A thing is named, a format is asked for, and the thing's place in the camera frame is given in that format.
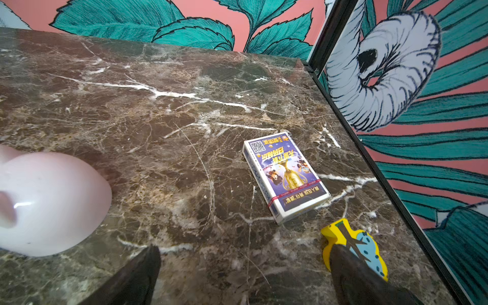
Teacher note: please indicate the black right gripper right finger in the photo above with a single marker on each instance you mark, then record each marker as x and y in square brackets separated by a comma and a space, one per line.
[355, 283]

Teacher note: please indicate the pink dome bottle cap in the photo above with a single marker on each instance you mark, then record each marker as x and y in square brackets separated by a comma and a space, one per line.
[50, 201]

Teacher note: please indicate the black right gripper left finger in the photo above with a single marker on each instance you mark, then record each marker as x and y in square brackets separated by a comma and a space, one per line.
[132, 284]

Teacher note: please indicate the yellow blue toy piece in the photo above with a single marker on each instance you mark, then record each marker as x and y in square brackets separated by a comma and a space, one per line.
[358, 242]

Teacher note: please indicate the purple playing card box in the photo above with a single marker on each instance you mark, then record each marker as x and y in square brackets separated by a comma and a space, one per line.
[286, 179]

